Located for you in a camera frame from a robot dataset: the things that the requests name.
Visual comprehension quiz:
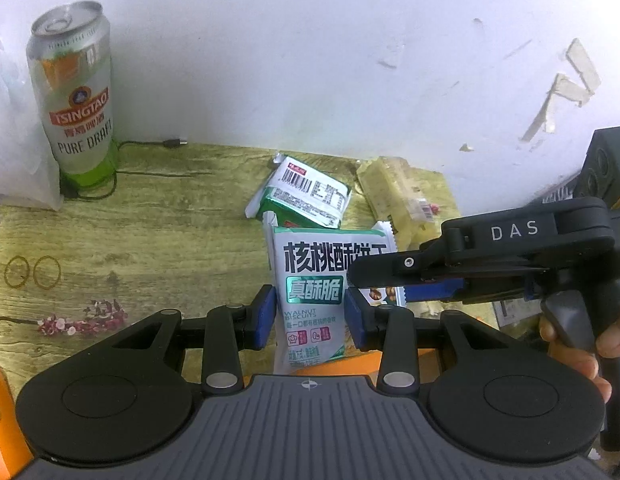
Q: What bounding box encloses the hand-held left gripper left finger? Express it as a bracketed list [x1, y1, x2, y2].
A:
[64, 285, 277, 397]

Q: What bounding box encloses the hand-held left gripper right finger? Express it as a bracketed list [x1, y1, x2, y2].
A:
[346, 290, 556, 395]

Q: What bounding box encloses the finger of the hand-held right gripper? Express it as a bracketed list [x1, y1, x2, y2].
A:
[347, 241, 445, 290]
[404, 279, 468, 304]

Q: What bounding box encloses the orange cardboard box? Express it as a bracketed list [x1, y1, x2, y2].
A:
[240, 347, 443, 393]

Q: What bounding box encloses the walnut biscuit packet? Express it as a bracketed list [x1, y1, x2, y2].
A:
[246, 151, 351, 230]
[262, 212, 408, 376]

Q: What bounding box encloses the soda cracker packet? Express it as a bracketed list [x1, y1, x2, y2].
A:
[356, 156, 443, 251]

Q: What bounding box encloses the orange printed box lid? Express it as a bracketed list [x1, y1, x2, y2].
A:
[0, 364, 33, 480]

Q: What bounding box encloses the green wood-grain desktop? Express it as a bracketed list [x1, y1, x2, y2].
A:
[0, 142, 463, 381]

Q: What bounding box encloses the person's right hand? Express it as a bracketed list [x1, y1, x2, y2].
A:
[537, 310, 620, 403]

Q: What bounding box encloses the beige masking tape strip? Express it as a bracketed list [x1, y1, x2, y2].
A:
[547, 74, 591, 108]
[565, 37, 603, 93]
[520, 92, 558, 143]

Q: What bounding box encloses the small yellow rubber band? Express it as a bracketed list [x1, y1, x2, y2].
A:
[32, 255, 61, 289]
[4, 257, 31, 288]

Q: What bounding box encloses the green silver beer can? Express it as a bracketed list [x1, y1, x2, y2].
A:
[26, 1, 121, 188]

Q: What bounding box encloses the clear plastic bag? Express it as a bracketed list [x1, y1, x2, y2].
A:
[0, 27, 65, 212]

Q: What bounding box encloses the black cable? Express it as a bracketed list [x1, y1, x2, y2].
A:
[60, 139, 183, 201]

